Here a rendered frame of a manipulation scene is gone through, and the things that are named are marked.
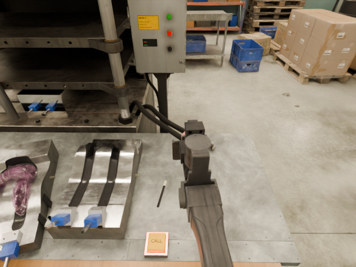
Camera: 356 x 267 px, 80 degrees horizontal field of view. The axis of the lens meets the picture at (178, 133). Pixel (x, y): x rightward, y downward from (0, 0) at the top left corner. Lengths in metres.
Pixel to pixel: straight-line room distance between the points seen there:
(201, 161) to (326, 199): 1.94
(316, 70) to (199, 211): 3.92
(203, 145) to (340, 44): 3.87
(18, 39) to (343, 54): 4.10
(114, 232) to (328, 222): 1.72
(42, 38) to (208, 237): 1.27
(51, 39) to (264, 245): 1.37
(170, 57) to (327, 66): 3.31
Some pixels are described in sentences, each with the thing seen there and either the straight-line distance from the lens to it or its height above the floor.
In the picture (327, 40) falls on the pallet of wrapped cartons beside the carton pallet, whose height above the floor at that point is 0.70.
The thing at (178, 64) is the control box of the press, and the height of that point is 1.13.
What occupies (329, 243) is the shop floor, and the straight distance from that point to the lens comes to 2.06.
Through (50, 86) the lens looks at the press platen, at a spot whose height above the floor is 1.01.
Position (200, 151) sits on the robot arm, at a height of 1.30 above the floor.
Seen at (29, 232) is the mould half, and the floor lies 0.86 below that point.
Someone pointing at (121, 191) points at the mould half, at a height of 0.88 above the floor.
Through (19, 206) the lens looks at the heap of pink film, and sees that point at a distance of 1.03.
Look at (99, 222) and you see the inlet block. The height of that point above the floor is 0.92.
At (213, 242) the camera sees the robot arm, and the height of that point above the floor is 1.23.
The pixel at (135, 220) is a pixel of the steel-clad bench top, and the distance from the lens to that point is 0.92.
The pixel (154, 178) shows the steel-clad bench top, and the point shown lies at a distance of 1.03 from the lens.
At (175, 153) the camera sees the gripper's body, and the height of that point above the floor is 1.19.
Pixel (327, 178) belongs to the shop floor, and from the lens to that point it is 2.50.
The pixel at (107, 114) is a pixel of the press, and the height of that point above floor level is 0.77.
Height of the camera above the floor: 1.60
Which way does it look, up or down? 39 degrees down
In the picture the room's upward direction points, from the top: straight up
